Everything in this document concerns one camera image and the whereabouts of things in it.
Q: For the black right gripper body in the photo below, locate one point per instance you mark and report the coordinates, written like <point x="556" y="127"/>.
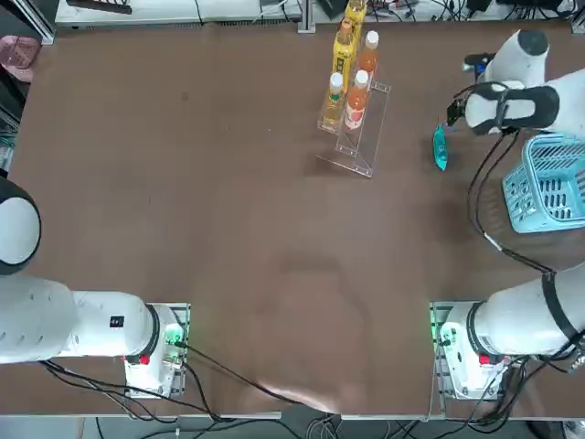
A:
<point x="458" y="109"/>

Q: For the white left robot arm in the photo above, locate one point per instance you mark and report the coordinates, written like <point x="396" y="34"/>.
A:
<point x="91" y="320"/>

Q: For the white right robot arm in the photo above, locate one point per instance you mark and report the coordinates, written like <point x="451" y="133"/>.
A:
<point x="516" y="107"/>

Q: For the clear acrylic stepped shelf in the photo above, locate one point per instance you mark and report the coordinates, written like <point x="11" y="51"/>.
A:
<point x="361" y="151"/>

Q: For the light blue plastic basket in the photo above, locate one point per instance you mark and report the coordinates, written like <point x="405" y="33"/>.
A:
<point x="516" y="219"/>

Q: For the orange drink bottle white cap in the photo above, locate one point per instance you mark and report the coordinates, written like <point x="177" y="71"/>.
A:
<point x="369" y="57"/>
<point x="357" y="105"/>

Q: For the pale tea bottle white cap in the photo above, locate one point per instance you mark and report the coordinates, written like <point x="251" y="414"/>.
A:
<point x="333" y="103"/>

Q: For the yellow drink bottle orange cap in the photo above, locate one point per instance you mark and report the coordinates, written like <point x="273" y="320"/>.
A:
<point x="355" y="13"/>
<point x="343" y="50"/>

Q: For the black power strip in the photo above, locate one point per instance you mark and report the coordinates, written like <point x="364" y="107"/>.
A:
<point x="100" y="5"/>

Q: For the pink perforated slipper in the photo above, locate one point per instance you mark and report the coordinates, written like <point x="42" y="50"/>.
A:
<point x="18" y="57"/>

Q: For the aluminium camera post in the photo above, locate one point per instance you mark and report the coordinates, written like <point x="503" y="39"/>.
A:
<point x="306" y="16"/>

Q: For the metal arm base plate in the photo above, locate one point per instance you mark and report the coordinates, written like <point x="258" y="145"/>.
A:
<point x="439" y="320"/>
<point x="183" y="315"/>

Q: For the aluminium frame profile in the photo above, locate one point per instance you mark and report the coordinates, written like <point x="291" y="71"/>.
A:
<point x="39" y="23"/>

